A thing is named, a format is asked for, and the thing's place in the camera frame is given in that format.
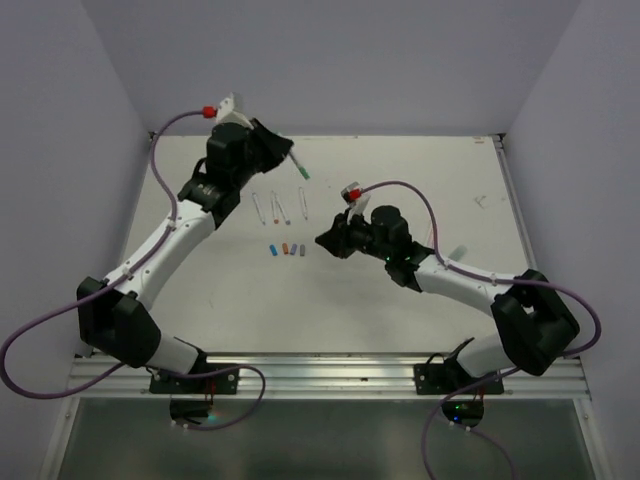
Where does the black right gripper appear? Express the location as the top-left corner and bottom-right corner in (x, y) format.
(315, 206), (391, 262)

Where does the green capped white pen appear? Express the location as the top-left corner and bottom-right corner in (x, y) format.
(289, 152), (310, 181)

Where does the blue capped white pen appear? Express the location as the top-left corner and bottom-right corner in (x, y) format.
(251, 192), (266, 226)

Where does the grey capped white pen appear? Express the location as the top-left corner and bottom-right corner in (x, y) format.
(298, 187), (309, 221)

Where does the purple capped white pen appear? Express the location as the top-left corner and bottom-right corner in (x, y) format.
(274, 191), (291, 225)

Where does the orange capped white pen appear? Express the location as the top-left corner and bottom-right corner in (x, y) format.
(270, 191), (280, 225)

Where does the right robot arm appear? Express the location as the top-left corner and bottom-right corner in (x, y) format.
(315, 206), (580, 393)

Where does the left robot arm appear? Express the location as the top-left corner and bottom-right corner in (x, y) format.
(77, 119), (294, 393)

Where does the pink capped pen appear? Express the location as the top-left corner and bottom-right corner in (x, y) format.
(424, 226), (435, 248)

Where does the green highlighter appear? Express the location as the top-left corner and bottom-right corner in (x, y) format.
(448, 245), (468, 262)

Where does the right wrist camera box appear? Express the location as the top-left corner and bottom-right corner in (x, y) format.
(341, 182), (370, 223)

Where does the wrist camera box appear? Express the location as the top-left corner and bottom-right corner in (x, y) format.
(215, 92), (253, 129)
(341, 182), (370, 223)

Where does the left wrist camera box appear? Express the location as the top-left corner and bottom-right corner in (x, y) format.
(215, 92), (253, 129)

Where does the aluminium front rail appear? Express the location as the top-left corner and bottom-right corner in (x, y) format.
(67, 353), (590, 401)

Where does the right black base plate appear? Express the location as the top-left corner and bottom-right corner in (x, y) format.
(413, 337), (505, 426)

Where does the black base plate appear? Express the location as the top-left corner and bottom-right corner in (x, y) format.
(413, 337), (505, 426)
(149, 369), (239, 425)

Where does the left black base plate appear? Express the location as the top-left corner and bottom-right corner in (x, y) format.
(149, 369), (239, 425)

